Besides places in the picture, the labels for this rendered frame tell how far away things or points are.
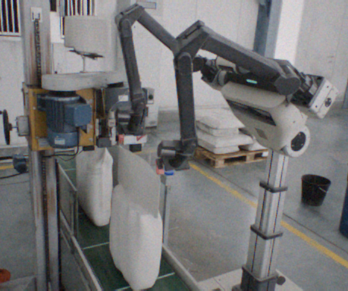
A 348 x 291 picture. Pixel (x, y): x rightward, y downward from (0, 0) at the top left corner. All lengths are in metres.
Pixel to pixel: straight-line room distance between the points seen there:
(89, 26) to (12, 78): 2.98
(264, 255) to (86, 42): 1.36
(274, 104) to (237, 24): 6.05
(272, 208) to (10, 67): 3.51
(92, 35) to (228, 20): 5.79
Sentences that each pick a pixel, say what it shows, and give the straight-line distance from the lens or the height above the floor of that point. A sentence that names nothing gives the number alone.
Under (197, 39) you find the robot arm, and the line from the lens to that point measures 1.09.
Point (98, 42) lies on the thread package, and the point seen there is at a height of 1.58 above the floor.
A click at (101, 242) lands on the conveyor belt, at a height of 0.38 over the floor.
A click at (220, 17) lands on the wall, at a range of 7.23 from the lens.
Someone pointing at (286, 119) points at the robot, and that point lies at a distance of 1.53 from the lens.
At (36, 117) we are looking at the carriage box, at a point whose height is 1.20.
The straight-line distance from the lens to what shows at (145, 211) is 1.75.
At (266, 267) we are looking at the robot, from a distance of 2.06.
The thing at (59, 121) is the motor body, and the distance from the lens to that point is 1.73.
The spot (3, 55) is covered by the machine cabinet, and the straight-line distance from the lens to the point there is 4.58.
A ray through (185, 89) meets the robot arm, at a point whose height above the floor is 1.47.
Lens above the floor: 1.65
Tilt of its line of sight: 17 degrees down
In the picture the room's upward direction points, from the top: 4 degrees clockwise
